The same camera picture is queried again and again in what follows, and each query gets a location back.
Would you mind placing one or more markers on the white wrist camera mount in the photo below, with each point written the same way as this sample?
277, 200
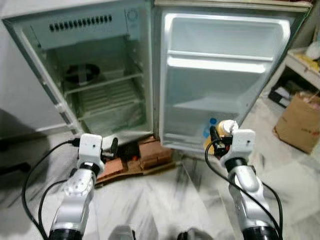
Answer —
90, 146
243, 143

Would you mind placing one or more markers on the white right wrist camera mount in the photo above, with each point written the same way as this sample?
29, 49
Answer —
243, 143

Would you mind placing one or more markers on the white lined fridge door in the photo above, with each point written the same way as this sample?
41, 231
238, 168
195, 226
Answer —
220, 87

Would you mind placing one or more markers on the brown paper bag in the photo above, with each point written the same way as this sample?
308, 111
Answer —
300, 125

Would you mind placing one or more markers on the clear fridge crisper drawer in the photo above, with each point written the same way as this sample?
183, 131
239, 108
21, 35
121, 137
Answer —
110, 110

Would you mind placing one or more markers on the grey open fridge cabinet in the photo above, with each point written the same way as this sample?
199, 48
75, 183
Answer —
90, 31

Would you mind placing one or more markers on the large red brick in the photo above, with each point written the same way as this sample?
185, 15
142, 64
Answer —
154, 153

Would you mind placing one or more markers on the cluttered white shelf unit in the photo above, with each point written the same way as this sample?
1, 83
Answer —
300, 67

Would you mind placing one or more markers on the grey robot right leg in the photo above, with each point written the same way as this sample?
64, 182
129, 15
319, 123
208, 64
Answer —
194, 234

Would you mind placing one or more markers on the blue capped bottle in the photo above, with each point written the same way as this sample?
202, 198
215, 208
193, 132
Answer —
212, 122

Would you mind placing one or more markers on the small red brick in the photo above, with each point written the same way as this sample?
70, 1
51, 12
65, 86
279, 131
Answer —
112, 168

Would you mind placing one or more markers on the grey robot left leg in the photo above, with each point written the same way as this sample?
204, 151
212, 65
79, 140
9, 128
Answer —
122, 233

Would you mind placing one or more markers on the yellow orange juice bottle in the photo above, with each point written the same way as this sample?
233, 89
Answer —
229, 126

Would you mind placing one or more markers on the grey robot leg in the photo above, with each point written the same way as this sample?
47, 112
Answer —
122, 233
194, 234

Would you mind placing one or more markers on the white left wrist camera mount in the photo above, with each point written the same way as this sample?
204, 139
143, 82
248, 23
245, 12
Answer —
90, 146

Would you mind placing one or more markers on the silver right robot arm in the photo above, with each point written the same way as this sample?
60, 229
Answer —
246, 192

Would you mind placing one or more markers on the black round fridge item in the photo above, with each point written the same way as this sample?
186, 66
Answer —
82, 74

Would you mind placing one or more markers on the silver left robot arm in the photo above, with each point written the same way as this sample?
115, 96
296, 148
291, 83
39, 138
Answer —
75, 196

